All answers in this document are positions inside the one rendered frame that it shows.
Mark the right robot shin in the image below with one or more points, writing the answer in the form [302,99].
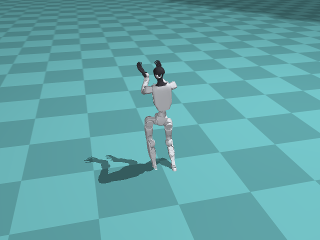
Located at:
[171,153]

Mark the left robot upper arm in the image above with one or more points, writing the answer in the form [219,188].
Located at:
[147,90]

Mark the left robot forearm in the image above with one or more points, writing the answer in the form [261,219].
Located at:
[145,81]

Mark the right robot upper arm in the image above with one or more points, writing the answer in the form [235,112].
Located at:
[173,85]

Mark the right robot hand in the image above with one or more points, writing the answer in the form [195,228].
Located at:
[158,64]

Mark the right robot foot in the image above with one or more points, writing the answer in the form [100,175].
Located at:
[173,169]

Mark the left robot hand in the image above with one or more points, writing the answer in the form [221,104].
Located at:
[139,67]

